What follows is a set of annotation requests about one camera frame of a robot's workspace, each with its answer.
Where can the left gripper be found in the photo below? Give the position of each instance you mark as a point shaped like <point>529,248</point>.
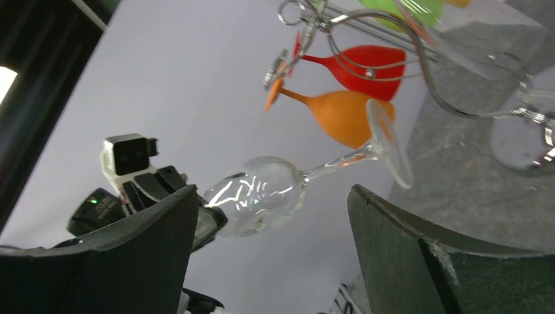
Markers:
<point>146,189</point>

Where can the chrome wine glass rack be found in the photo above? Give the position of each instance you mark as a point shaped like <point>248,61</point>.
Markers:
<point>429,46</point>

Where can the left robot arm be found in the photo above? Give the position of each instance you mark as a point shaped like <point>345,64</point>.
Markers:
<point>102,208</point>

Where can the red wine glass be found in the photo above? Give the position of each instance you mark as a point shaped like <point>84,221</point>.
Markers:
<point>372,70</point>

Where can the orange wine glass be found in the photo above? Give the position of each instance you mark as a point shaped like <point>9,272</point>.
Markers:
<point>341,114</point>

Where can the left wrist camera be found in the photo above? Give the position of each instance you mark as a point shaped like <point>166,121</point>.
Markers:
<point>124,157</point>

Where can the yellow wine glass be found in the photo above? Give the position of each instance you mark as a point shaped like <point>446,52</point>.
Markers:
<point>458,3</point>

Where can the clear wine glass front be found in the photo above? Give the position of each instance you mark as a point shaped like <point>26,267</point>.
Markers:
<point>267,191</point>

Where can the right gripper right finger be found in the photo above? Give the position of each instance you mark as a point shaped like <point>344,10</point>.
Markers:
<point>412,265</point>

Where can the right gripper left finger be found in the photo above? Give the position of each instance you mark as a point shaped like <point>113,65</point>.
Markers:
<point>135,265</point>

